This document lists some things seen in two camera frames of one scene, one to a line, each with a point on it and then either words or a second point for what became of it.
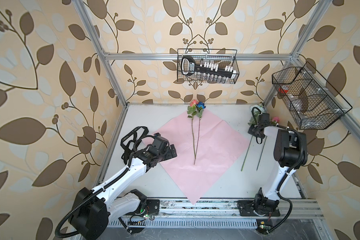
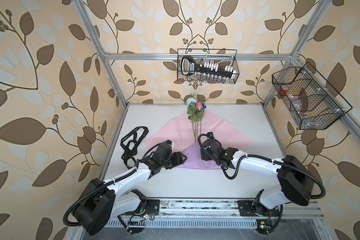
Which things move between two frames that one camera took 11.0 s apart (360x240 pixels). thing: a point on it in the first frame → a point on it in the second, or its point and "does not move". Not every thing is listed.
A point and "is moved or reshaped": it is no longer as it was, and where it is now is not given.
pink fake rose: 192,110 → 195,132
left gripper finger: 173,152 → 177,158
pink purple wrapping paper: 208,150 is moved or reshaped
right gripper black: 250,130 → 204,155
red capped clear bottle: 295,101 does not move
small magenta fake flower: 275,120 → 199,106
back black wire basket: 207,66 does not move
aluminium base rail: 222,208 does not move
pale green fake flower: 256,110 → 192,112
